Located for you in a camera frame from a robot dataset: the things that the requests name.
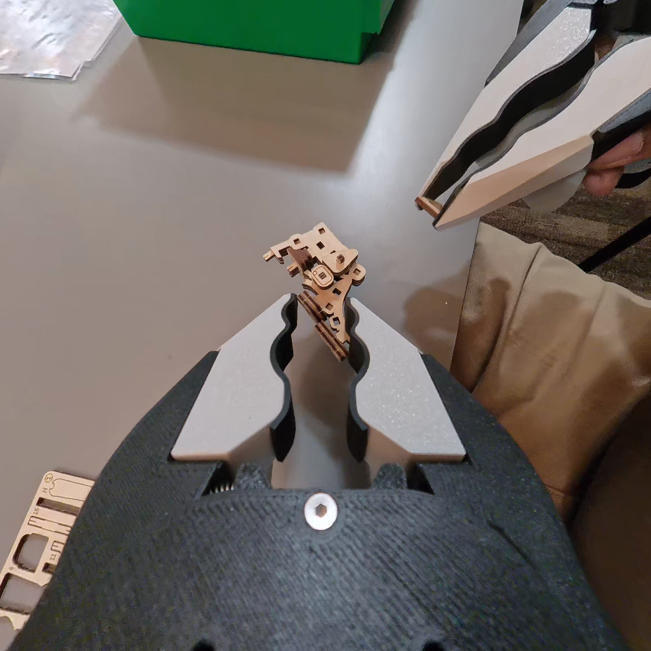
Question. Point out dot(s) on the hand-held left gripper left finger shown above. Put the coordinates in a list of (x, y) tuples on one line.
[(234, 402)]

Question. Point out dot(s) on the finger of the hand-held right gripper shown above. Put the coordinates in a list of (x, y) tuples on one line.
[(529, 61), (534, 162)]

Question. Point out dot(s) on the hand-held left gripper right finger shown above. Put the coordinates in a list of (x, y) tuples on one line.
[(407, 402)]

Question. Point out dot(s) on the small wooden model piece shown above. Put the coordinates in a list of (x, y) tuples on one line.
[(427, 204)]

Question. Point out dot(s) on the wooden model assembly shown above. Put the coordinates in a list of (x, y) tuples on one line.
[(325, 277)]

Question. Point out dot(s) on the grey desk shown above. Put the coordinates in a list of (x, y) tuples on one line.
[(152, 203)]

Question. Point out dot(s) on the person's right hand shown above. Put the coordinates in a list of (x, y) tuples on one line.
[(620, 168)]

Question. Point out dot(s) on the laser-cut wooden parts sheet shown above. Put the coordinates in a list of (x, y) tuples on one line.
[(66, 488)]

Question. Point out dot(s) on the green plastic bin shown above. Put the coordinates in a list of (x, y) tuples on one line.
[(254, 20)]

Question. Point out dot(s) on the plastic-sleeved paper sheet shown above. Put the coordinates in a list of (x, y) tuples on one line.
[(51, 35)]

